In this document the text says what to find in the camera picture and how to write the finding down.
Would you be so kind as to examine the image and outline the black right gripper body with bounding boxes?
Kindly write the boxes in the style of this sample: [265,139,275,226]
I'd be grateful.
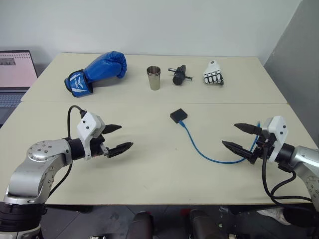
[251,125,276,165]

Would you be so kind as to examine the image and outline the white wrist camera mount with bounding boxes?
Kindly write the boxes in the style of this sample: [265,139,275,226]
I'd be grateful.
[76,112,106,161]
[263,116,289,164]

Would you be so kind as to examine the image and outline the blue boxing glove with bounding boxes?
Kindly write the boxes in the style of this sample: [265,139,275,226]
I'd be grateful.
[64,51,128,98]

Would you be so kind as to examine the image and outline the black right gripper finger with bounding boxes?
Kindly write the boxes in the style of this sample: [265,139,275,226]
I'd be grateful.
[221,140,257,165]
[233,122,263,136]

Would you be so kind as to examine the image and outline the black cylindrical motor part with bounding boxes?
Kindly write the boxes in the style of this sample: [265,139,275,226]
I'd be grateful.
[168,64,193,86]

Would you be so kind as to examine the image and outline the blue cable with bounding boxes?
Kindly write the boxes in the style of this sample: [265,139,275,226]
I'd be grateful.
[178,119,262,165]

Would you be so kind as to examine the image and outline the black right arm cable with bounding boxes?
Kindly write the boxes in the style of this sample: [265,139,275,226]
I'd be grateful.
[261,145,314,205]

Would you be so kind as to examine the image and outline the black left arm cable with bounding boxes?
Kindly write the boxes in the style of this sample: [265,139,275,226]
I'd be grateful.
[48,105,87,196]

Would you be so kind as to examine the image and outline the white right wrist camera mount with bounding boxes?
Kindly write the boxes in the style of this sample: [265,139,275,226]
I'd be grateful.
[263,116,289,164]

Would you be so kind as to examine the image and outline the dark rounded shape under table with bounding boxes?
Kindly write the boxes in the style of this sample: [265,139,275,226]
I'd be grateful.
[188,209,221,239]
[127,211,155,239]

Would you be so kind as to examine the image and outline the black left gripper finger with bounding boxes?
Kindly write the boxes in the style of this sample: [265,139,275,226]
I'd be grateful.
[103,123,123,135]
[107,142,134,158]

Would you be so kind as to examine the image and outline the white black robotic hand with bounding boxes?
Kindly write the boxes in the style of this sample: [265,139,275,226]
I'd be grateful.
[203,60,225,87]

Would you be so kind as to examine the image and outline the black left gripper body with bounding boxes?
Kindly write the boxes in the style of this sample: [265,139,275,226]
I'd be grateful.
[90,134,110,158]

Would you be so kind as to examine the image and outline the open laptop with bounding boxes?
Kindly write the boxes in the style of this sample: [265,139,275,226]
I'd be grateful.
[0,50,38,128]

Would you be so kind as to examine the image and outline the small black box device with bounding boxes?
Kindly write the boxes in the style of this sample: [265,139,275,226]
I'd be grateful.
[170,108,189,124]

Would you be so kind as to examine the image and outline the stacked steel cups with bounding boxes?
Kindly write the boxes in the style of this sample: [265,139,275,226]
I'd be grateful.
[146,65,161,91]

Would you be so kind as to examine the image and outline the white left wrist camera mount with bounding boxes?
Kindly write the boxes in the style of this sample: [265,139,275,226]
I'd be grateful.
[76,112,106,161]

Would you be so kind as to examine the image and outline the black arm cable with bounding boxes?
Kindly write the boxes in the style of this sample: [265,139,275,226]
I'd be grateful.
[48,105,87,196]
[261,145,314,205]

